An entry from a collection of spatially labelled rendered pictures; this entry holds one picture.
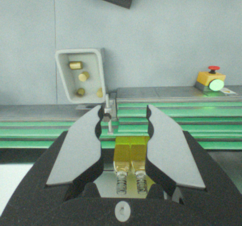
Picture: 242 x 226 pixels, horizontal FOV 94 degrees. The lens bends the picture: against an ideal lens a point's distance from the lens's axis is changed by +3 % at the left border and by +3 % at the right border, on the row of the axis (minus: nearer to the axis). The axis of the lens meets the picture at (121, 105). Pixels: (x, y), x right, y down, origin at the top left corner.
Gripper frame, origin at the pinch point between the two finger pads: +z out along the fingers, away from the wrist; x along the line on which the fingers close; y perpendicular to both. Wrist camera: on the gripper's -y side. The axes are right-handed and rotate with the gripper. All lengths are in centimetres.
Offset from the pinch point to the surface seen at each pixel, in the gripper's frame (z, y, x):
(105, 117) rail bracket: 17.0, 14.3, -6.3
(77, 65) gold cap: 37.6, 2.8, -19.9
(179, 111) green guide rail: 23.1, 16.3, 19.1
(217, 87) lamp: 33, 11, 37
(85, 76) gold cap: 36.6, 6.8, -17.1
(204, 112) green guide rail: 22.4, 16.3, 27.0
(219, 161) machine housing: 24, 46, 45
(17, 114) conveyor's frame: 33, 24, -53
